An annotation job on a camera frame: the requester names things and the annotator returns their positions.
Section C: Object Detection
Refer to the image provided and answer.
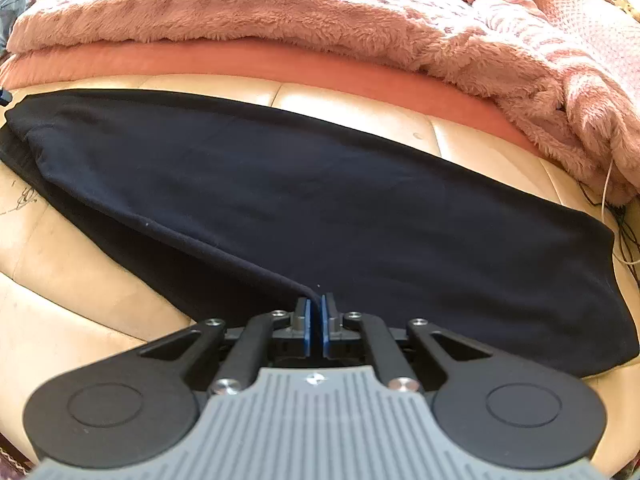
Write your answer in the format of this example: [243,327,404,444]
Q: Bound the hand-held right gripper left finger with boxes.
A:
[139,297,314,394]

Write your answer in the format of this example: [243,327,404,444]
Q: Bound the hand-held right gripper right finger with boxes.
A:
[321,293,497,393]

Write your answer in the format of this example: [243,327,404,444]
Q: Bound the black pants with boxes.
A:
[0,88,640,379]

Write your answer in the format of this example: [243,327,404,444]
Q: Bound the blue cloth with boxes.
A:
[0,0,30,53]

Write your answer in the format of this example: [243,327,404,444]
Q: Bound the cream leather bed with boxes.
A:
[0,72,640,480]

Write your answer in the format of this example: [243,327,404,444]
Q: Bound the salmon pink bed sheet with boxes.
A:
[0,39,566,162]

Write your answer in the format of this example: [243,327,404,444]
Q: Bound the pink fluffy blanket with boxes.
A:
[7,0,640,206]

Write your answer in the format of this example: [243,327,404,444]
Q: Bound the pink textured cushion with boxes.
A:
[529,0,640,63]

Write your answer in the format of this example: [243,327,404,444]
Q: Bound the white cable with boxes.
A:
[601,159,640,266]

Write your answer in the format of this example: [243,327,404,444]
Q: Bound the black cable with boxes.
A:
[579,180,640,281]

